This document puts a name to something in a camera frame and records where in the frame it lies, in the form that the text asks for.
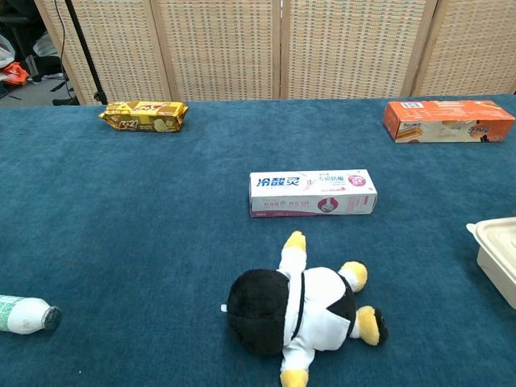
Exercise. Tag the small white bottle green label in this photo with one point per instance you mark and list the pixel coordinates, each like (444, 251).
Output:
(24, 314)

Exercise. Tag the orange plastic bag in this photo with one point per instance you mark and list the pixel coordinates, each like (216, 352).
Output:
(14, 73)

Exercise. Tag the wicker folding screen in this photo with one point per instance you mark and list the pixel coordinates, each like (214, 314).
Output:
(225, 48)

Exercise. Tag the blue felt table cover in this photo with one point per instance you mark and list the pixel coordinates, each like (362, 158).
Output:
(141, 209)

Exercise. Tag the white toothpaste box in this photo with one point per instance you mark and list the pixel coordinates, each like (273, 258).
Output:
(312, 193)

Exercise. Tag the orange cardboard box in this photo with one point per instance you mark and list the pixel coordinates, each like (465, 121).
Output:
(447, 119)

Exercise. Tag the black tripod stand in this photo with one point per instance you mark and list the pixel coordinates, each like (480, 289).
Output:
(82, 44)

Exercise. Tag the beige takeaway food container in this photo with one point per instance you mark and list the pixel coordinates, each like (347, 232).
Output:
(498, 254)

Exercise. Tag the penguin plush toy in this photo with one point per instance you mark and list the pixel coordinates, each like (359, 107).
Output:
(310, 310)

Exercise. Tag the yellow biscuit packet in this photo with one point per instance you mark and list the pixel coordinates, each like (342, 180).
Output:
(143, 117)

